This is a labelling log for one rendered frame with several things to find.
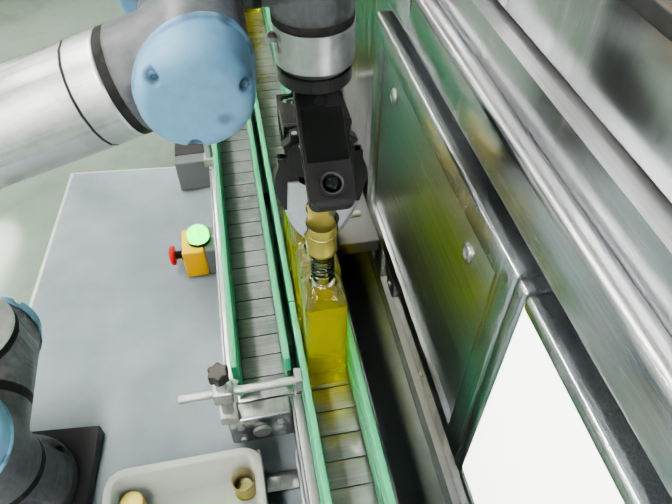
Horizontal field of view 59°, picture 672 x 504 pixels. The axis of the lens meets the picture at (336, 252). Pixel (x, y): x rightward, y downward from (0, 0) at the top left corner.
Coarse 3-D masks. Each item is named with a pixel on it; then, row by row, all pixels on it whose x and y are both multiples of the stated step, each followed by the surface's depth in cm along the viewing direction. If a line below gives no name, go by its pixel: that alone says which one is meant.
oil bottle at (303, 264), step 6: (300, 246) 80; (300, 252) 80; (306, 252) 79; (336, 252) 81; (300, 258) 79; (306, 258) 79; (336, 258) 79; (300, 264) 79; (306, 264) 78; (336, 264) 79; (300, 270) 79; (306, 270) 79; (336, 270) 80; (300, 276) 80; (300, 300) 87; (300, 306) 89; (300, 312) 91; (300, 318) 93
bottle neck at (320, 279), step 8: (312, 264) 72; (320, 264) 71; (328, 264) 72; (312, 272) 73; (320, 272) 72; (328, 272) 73; (312, 280) 75; (320, 280) 73; (328, 280) 74; (320, 288) 74
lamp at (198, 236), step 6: (192, 228) 116; (198, 228) 116; (204, 228) 116; (186, 234) 116; (192, 234) 115; (198, 234) 115; (204, 234) 115; (192, 240) 115; (198, 240) 115; (204, 240) 116; (192, 246) 116; (198, 246) 116
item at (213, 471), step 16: (240, 448) 87; (160, 464) 85; (176, 464) 85; (192, 464) 85; (208, 464) 86; (224, 464) 87; (240, 464) 88; (256, 464) 85; (112, 480) 83; (128, 480) 85; (144, 480) 86; (160, 480) 86; (176, 480) 87; (192, 480) 88; (208, 480) 89; (224, 480) 90; (256, 480) 83; (112, 496) 82; (144, 496) 88; (160, 496) 89; (176, 496) 89; (192, 496) 89; (208, 496) 89; (224, 496) 89; (256, 496) 87
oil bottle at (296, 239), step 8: (288, 224) 86; (296, 232) 82; (296, 240) 83; (304, 240) 83; (296, 248) 83; (296, 272) 87; (296, 280) 89; (296, 288) 90; (296, 296) 92; (296, 304) 94
